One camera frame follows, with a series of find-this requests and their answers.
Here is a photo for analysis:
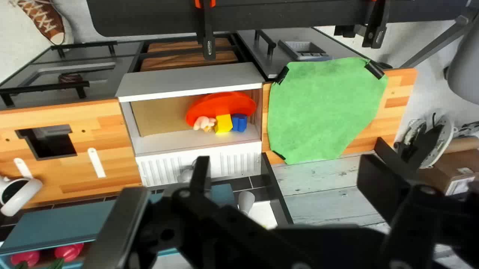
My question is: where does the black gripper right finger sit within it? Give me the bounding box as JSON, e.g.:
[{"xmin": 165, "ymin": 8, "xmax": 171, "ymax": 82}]
[{"xmin": 358, "ymin": 137, "xmax": 479, "ymax": 269}]

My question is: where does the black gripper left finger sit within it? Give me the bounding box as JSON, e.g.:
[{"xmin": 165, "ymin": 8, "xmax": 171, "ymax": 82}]
[{"xmin": 148, "ymin": 155, "xmax": 301, "ymax": 269}]

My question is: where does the green towel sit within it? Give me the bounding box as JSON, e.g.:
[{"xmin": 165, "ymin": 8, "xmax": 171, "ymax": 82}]
[{"xmin": 266, "ymin": 55, "xmax": 389, "ymax": 167}]

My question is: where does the white and orange plush toy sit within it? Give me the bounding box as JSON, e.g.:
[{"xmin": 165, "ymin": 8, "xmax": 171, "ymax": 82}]
[{"xmin": 192, "ymin": 115, "xmax": 217, "ymax": 134}]

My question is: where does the grey toy faucet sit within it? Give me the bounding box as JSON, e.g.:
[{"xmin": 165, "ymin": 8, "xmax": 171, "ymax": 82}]
[{"xmin": 174, "ymin": 158, "xmax": 257, "ymax": 216}]

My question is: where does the yellow toy block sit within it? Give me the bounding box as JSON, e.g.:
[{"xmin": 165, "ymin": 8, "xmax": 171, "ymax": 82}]
[{"xmin": 214, "ymin": 113, "xmax": 235, "ymax": 135}]

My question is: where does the blue toy block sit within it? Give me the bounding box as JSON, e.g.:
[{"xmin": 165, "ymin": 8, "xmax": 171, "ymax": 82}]
[{"xmin": 231, "ymin": 113, "xmax": 250, "ymax": 133}]

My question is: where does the cardboard box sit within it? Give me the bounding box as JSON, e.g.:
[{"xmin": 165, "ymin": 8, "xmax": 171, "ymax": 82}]
[{"xmin": 418, "ymin": 135, "xmax": 479, "ymax": 198}]

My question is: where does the orange plastic plate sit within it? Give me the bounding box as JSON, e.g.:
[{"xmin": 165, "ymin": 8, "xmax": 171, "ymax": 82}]
[{"xmin": 184, "ymin": 91, "xmax": 257, "ymax": 128}]

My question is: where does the wooden counter front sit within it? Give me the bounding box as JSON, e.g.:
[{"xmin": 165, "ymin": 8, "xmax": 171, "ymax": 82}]
[{"xmin": 0, "ymin": 65, "xmax": 418, "ymax": 210}]

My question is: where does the white plastic tab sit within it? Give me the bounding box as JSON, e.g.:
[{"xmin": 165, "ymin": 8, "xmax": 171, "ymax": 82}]
[
  {"xmin": 85, "ymin": 146, "xmax": 109, "ymax": 180},
  {"xmin": 12, "ymin": 156, "xmax": 34, "ymax": 180}
]

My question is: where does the grey office chair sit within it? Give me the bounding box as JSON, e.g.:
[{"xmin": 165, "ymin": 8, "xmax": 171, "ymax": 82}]
[{"xmin": 401, "ymin": 11, "xmax": 479, "ymax": 106}]

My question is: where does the pink round object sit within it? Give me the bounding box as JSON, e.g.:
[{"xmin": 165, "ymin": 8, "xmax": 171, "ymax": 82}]
[
  {"xmin": 52, "ymin": 242, "xmax": 85, "ymax": 263},
  {"xmin": 9, "ymin": 249, "xmax": 42, "ymax": 269}
]

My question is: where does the black perforated table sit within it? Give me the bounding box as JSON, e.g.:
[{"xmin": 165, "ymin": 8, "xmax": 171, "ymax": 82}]
[{"xmin": 87, "ymin": 0, "xmax": 479, "ymax": 37}]

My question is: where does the white cylindrical cup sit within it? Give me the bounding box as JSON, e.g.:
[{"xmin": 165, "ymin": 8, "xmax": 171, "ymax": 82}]
[{"xmin": 0, "ymin": 174, "xmax": 45, "ymax": 218}]

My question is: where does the brown sneaker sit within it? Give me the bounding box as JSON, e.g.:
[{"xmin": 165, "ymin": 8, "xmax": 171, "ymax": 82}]
[{"xmin": 15, "ymin": 0, "xmax": 67, "ymax": 46}]

